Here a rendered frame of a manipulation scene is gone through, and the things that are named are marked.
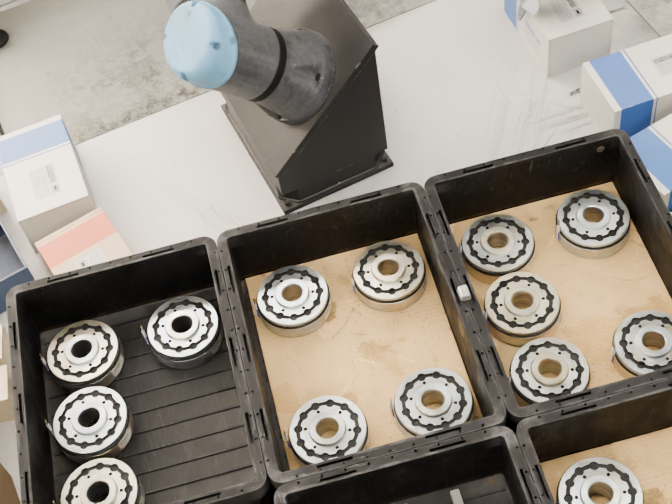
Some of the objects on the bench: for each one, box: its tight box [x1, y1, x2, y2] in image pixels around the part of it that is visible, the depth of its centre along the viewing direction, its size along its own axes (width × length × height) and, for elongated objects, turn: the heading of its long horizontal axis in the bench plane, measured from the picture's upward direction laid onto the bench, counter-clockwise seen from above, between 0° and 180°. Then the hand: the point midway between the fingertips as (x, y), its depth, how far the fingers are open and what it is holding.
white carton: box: [502, 0, 614, 77], centre depth 207 cm, size 20×12×9 cm, turn 23°
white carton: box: [0, 115, 97, 254], centre depth 197 cm, size 20×12×9 cm, turn 27°
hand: (555, 4), depth 205 cm, fingers closed on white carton, 14 cm apart
